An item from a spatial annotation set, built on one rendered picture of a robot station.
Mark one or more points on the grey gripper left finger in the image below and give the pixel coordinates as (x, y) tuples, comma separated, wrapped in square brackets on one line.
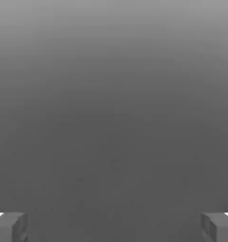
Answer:
[(8, 226)]

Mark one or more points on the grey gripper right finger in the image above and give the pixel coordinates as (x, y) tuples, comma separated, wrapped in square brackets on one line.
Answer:
[(220, 226)]

